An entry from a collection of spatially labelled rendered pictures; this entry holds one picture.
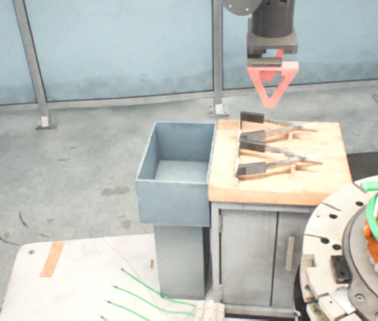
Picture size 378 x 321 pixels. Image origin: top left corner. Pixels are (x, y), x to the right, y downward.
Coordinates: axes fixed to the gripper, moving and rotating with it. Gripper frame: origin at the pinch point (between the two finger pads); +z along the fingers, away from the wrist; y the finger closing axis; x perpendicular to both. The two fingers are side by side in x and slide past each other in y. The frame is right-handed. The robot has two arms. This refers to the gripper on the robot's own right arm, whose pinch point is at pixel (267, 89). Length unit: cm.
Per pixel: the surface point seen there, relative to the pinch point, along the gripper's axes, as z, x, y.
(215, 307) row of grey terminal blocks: 33.4, -7.6, 14.1
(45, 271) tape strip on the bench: 37, -41, 4
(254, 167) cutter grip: 6.1, -2.0, 11.6
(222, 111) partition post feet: 114, -13, -189
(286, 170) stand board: 8.7, 2.8, 8.7
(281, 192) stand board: 9.0, 1.7, 13.5
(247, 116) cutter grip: 6.4, -2.9, -2.6
